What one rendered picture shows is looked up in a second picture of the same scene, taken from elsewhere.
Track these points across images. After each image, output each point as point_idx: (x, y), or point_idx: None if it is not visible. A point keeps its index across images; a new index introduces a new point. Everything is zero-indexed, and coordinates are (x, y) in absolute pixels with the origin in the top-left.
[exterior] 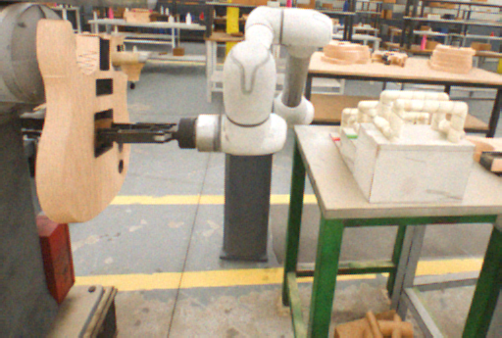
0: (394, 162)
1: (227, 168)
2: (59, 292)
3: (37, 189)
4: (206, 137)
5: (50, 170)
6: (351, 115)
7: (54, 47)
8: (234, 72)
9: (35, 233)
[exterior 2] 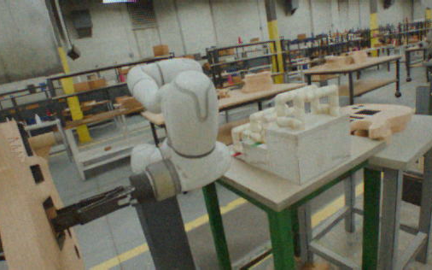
0: (308, 144)
1: (143, 220)
2: None
3: None
4: (166, 183)
5: None
6: (239, 132)
7: None
8: (187, 102)
9: None
